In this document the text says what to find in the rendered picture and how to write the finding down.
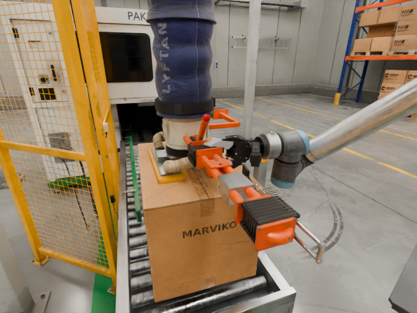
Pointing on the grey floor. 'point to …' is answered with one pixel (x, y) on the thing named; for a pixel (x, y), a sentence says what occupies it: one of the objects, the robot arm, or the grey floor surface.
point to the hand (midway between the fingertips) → (208, 156)
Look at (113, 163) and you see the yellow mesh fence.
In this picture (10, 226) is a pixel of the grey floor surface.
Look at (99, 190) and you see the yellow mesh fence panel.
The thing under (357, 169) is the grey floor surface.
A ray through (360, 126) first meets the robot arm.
